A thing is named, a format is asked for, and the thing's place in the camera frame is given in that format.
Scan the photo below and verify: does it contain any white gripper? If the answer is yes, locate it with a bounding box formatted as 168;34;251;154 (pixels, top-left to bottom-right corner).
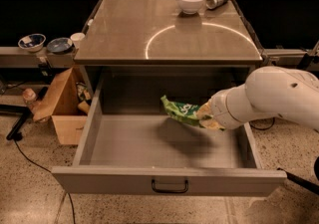
196;86;253;130

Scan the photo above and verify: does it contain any green rice chip bag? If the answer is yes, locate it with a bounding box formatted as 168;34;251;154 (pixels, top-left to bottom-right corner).
160;96;213;127

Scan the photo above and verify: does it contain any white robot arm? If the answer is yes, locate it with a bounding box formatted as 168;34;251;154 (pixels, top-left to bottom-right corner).
196;66;319;131

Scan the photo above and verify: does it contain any grey open top drawer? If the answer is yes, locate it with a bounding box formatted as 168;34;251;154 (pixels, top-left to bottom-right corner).
52;92;286;196

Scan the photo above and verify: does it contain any grey metal cabinet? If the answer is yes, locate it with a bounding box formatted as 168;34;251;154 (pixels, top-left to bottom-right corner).
75;0;261;114

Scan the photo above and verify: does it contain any black stand leg right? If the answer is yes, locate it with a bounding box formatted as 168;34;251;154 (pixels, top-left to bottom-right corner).
286;157;319;195

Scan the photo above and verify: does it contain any black stand leg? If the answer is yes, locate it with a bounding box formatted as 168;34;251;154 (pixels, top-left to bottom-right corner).
0;103;33;142
286;157;319;195

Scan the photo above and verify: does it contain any cardboard box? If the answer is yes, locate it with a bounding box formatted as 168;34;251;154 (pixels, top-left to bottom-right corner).
33;67;87;145

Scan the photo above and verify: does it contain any small white cup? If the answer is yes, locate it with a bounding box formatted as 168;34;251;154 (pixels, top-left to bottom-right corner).
70;32;85;49

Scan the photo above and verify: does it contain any dark blue bowl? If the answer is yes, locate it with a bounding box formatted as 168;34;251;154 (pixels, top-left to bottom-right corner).
47;37;73;54

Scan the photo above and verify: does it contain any plastic bottle on floor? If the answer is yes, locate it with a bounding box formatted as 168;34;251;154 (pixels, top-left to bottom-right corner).
22;88;41;113

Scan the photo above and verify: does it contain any black stand leg left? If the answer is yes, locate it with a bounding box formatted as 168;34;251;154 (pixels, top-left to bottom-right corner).
0;103;33;142

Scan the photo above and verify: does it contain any blue patterned bowl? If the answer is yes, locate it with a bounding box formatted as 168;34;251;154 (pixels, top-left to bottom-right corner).
18;34;46;53

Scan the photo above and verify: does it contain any grey side shelf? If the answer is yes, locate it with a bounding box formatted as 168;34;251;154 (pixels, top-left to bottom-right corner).
0;47;75;68

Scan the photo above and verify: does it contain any black cable right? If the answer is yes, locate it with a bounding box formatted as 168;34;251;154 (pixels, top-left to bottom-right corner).
249;117;277;131

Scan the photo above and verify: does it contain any black drawer handle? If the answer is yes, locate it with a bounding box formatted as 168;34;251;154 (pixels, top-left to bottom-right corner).
151;179;189;194

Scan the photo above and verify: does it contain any black floor cable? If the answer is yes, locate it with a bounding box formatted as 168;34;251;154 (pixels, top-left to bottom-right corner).
13;139;77;224

